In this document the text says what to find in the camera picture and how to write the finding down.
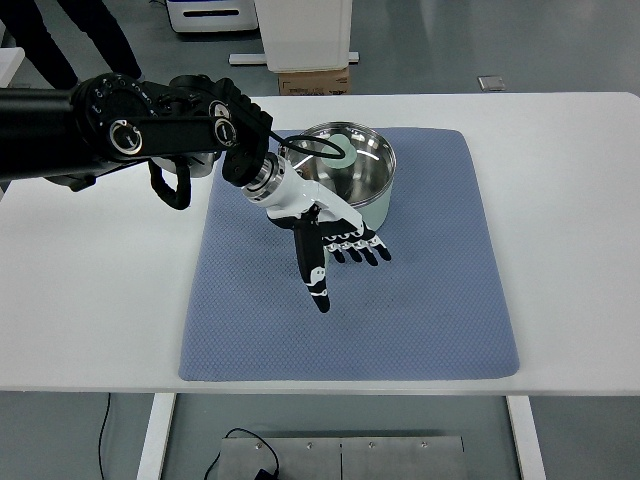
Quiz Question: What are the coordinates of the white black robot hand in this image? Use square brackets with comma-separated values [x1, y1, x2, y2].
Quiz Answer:
[263, 160, 393, 316]

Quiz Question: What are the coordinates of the green pot with handle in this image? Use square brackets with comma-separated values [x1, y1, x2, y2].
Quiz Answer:
[282, 121, 398, 234]

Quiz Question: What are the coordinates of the glass lid with green knob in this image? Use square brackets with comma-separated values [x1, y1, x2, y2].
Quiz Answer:
[283, 121, 398, 207]

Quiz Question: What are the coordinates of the brown cardboard box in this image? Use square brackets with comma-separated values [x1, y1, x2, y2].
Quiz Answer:
[277, 67, 352, 98]

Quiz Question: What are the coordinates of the blue quilted mat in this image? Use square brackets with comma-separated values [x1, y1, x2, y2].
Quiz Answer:
[178, 128, 521, 384]

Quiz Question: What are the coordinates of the white cabinet with base bar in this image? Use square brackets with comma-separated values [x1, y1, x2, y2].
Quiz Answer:
[228, 0, 362, 74]

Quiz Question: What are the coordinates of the white appliance with blue trim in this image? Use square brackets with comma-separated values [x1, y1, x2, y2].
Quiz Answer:
[163, 0, 262, 35]

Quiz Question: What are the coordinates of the grey metal plate with screws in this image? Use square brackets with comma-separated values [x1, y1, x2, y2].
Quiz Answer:
[219, 435, 467, 480]

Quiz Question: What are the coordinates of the white table leg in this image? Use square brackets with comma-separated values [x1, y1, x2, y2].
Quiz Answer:
[504, 394, 548, 480]
[135, 393, 178, 480]

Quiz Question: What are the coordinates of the person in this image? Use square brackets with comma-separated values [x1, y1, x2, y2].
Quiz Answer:
[0, 0, 144, 92]

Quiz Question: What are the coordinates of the black cable with adapter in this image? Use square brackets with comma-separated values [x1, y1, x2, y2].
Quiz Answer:
[201, 427, 282, 480]

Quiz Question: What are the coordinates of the thin black cable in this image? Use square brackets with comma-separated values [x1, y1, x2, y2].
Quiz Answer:
[96, 393, 113, 480]

